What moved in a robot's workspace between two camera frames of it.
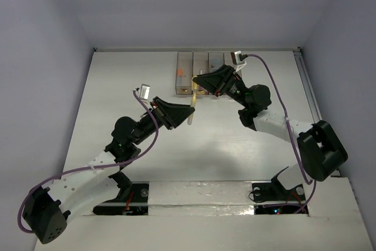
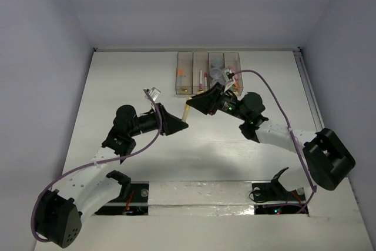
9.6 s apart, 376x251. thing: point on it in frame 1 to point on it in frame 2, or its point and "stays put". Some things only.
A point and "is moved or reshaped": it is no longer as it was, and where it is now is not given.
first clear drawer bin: [184, 72] stays put
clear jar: [216, 63] stays put
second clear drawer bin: [201, 66] stays put
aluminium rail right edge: [307, 86] stays put
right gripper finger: [215, 80] to [205, 101]
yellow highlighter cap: [194, 86] is moved or reshaped
